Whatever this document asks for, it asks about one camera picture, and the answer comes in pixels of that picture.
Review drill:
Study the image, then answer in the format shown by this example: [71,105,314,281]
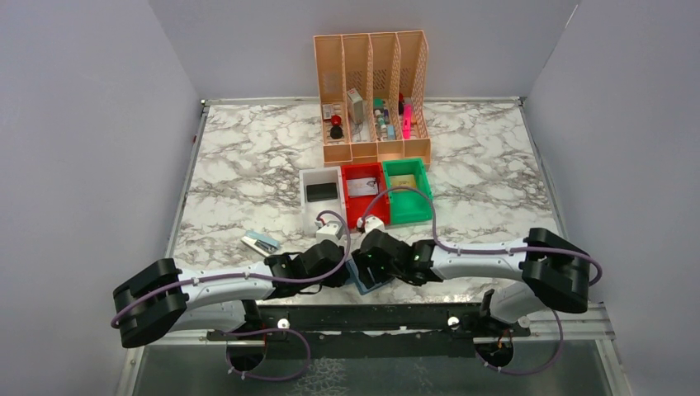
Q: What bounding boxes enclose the light blue stapler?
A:
[241,230,280,257]

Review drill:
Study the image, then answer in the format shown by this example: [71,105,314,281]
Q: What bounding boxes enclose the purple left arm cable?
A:
[111,210,352,382]

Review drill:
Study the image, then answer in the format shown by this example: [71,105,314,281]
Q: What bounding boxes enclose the red black stamp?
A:
[329,115,344,139]

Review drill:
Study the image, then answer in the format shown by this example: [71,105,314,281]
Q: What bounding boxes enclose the small bottles in organizer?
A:
[372,97,396,141]

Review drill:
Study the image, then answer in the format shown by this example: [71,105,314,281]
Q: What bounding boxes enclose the gold card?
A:
[389,174,418,193]

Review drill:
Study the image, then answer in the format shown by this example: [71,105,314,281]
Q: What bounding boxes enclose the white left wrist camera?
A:
[315,219,346,245]

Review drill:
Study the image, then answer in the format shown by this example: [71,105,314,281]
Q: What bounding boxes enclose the green plastic bin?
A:
[382,158,433,225]

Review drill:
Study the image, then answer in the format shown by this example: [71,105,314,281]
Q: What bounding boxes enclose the pink highlighter marker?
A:
[402,104,413,140]

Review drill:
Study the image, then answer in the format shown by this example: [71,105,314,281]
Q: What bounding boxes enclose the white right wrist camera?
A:
[357,214,385,233]

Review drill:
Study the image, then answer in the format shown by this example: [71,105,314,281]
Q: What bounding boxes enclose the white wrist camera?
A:
[315,219,346,245]
[357,214,385,233]

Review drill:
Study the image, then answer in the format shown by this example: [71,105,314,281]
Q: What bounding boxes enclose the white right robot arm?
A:
[352,228,594,336]

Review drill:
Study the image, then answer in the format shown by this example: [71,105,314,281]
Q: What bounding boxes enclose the white box in organizer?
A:
[346,88,365,125]

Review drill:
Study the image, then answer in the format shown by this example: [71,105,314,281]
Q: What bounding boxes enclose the white card in red bin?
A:
[346,177,379,197]

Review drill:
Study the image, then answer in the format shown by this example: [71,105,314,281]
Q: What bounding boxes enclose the orange file organizer rack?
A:
[313,30,432,167]

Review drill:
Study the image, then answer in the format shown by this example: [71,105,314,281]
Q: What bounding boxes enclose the black card in white bin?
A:
[305,182,338,202]

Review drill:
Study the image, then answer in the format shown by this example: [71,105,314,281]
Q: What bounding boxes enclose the translucent white plastic bin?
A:
[299,167,346,236]

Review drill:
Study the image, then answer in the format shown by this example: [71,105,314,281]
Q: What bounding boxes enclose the red plastic bin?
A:
[341,163,388,229]

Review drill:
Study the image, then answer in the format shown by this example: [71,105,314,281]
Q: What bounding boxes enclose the blue leather card holder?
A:
[345,260,393,295]

